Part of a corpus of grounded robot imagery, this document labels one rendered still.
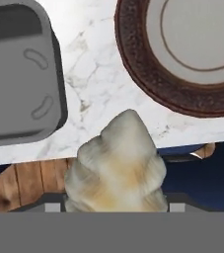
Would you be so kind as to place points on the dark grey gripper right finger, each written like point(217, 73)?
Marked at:
point(179, 204)

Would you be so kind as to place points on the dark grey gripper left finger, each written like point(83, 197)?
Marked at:
point(52, 205)

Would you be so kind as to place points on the pale white dumpling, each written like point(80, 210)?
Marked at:
point(118, 164)

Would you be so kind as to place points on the grey tupperware container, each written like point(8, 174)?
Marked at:
point(18, 75)

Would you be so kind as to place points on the dark blue cabinet front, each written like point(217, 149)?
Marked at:
point(199, 174)

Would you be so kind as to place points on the brown-rimmed grey plate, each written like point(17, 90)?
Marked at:
point(189, 49)

